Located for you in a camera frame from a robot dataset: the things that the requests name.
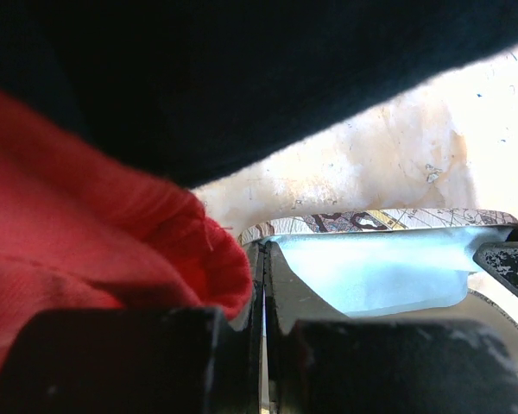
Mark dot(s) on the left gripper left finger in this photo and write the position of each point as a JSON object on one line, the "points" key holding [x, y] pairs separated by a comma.
{"points": [[180, 360]]}

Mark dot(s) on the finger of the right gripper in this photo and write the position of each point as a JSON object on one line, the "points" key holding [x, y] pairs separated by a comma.
{"points": [[500, 260]]}

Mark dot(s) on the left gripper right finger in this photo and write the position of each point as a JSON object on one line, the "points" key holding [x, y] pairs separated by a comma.
{"points": [[462, 359]]}

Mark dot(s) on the grey patterned glasses case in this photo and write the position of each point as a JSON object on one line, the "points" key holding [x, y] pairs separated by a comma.
{"points": [[393, 220]]}

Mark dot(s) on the narrow blue cleaning cloth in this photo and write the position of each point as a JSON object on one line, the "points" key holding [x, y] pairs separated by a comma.
{"points": [[373, 274]]}

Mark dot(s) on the red tank top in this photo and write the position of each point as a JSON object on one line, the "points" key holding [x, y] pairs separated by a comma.
{"points": [[80, 230]]}

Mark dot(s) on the dark navy maroon garment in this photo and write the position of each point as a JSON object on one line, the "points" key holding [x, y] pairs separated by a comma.
{"points": [[198, 90]]}

